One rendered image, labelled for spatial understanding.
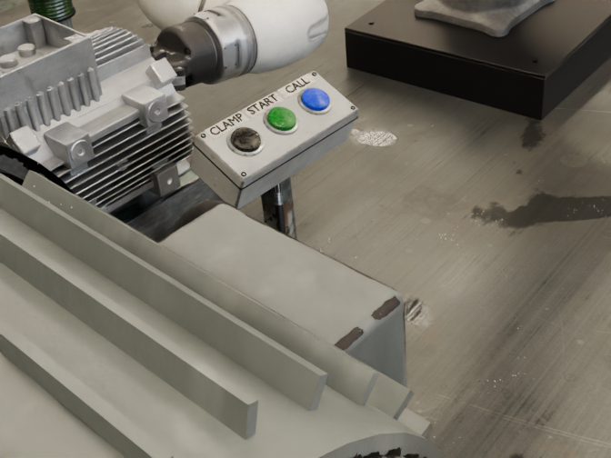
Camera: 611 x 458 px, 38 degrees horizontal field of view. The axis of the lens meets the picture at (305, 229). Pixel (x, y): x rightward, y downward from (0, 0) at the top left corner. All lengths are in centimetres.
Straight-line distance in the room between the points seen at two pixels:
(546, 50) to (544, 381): 64
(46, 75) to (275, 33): 33
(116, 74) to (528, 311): 54
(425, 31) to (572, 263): 56
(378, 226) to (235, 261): 89
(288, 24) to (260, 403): 96
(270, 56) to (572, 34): 56
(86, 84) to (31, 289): 72
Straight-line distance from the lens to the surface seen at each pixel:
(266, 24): 113
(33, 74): 92
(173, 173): 101
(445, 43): 149
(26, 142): 91
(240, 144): 86
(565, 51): 146
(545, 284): 110
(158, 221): 105
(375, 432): 21
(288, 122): 89
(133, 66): 101
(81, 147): 92
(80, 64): 95
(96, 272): 26
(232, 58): 110
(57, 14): 132
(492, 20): 152
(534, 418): 95
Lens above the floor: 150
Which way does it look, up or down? 36 degrees down
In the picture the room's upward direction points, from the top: 6 degrees counter-clockwise
